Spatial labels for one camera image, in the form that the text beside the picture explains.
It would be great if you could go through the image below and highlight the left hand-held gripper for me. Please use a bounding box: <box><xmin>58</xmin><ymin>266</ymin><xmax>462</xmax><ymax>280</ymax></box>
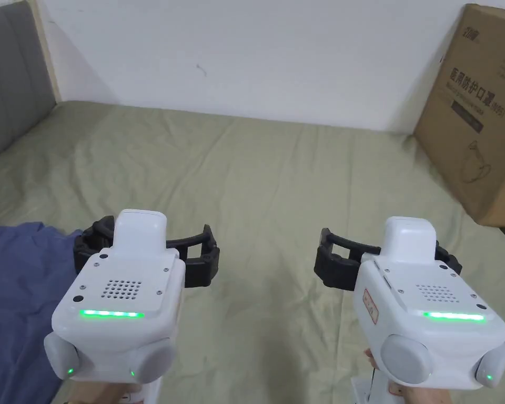
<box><xmin>44</xmin><ymin>209</ymin><xmax>221</xmax><ymax>404</ymax></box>

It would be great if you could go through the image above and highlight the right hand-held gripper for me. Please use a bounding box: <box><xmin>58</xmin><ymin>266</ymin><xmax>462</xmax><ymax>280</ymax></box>
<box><xmin>315</xmin><ymin>216</ymin><xmax>505</xmax><ymax>404</ymax></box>

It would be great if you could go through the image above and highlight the person's right hand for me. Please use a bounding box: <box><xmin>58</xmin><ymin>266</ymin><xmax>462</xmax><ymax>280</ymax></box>
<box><xmin>363</xmin><ymin>371</ymin><xmax>432</xmax><ymax>404</ymax></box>

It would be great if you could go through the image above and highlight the person's left hand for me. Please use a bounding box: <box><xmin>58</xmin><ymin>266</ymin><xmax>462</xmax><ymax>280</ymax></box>
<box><xmin>68</xmin><ymin>371</ymin><xmax>152</xmax><ymax>404</ymax></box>

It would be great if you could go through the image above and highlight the bed with pale green sheet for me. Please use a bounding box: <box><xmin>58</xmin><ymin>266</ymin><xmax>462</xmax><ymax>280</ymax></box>
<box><xmin>0</xmin><ymin>99</ymin><xmax>505</xmax><ymax>404</ymax></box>

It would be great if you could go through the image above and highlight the dark blue shirt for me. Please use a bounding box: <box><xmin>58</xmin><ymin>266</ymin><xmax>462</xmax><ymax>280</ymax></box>
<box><xmin>0</xmin><ymin>221</ymin><xmax>87</xmax><ymax>404</ymax></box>

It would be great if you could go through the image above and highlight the brown cardboard carton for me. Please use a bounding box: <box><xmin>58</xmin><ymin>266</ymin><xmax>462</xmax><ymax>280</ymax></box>
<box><xmin>412</xmin><ymin>3</ymin><xmax>505</xmax><ymax>230</ymax></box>

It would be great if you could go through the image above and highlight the grey padded headboard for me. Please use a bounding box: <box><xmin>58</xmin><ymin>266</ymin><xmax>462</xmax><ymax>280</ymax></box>
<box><xmin>0</xmin><ymin>0</ymin><xmax>59</xmax><ymax>164</ymax></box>

